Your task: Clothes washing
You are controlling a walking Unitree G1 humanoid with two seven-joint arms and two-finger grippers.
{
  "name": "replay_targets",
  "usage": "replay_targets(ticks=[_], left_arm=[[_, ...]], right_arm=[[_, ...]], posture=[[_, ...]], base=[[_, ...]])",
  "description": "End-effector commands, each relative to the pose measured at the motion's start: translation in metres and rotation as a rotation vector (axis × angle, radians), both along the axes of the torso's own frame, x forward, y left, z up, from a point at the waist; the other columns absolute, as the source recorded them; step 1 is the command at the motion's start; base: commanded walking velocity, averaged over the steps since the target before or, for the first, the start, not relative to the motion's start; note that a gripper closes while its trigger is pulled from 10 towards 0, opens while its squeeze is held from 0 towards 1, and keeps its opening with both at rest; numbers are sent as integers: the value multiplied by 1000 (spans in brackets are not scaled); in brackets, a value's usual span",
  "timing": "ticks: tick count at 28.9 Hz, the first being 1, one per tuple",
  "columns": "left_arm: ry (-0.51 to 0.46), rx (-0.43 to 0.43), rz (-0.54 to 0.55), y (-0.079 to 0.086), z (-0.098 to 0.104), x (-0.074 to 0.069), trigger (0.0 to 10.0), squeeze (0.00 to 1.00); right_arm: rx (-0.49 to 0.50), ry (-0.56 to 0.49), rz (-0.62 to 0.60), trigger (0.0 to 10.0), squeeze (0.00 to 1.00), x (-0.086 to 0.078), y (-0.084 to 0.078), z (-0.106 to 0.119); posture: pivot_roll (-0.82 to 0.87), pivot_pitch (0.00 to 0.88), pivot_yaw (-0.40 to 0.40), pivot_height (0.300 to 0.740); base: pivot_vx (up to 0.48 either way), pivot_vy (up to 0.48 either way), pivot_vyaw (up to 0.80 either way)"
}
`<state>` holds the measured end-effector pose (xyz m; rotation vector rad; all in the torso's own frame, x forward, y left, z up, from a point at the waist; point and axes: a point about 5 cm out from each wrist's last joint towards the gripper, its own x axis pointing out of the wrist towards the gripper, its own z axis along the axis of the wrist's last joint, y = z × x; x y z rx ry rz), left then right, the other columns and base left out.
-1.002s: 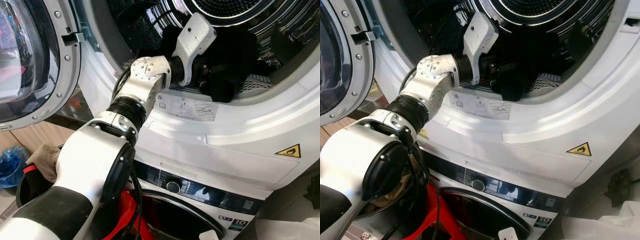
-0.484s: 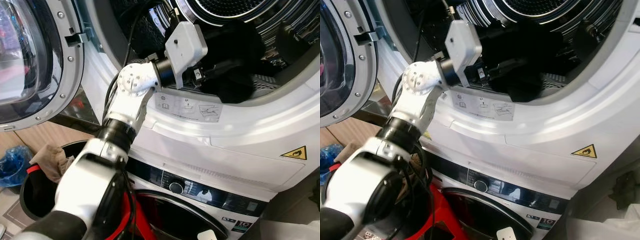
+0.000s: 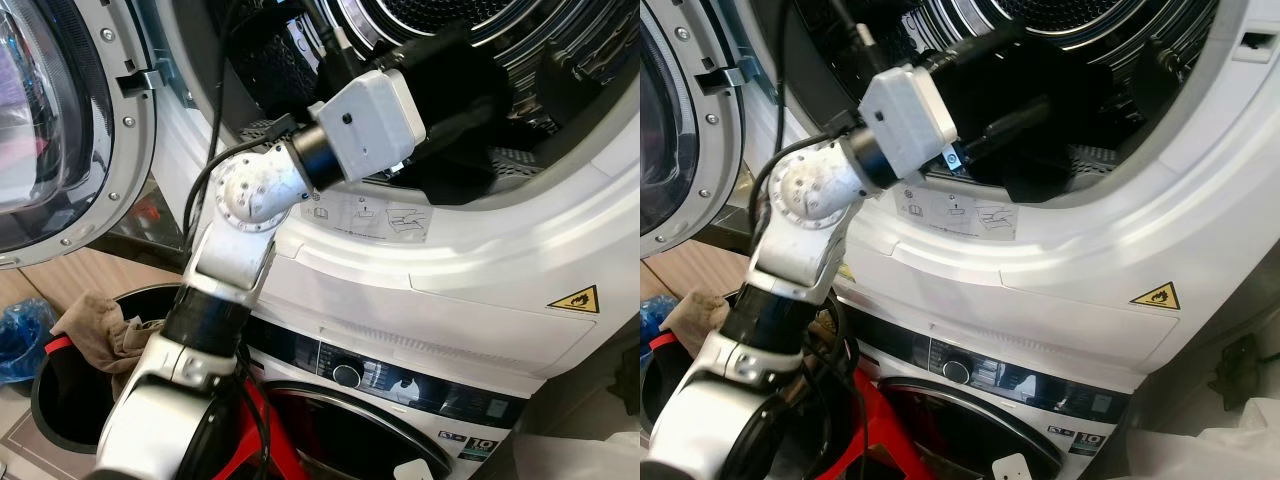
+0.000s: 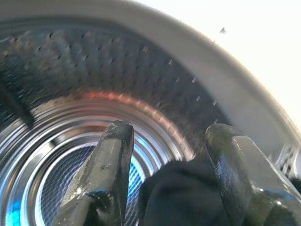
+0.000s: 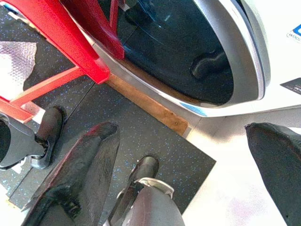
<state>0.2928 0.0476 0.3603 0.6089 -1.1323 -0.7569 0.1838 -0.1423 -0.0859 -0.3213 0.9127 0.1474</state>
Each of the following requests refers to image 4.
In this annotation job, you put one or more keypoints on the steel dryer drum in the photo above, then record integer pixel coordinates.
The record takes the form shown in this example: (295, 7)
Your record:
(94, 70)

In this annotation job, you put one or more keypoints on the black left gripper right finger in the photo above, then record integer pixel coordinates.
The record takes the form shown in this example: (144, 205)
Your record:
(244, 179)

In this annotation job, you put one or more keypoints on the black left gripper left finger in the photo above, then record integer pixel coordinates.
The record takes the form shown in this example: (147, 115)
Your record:
(105, 169)

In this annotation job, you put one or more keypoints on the black garment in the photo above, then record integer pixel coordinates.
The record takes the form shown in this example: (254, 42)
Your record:
(178, 193)

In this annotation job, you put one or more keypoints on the grey perforated lint filter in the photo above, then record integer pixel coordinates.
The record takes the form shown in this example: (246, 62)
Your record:
(284, 160)

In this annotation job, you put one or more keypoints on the white tumble dryer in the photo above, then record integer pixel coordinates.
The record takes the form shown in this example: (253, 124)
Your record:
(258, 47)

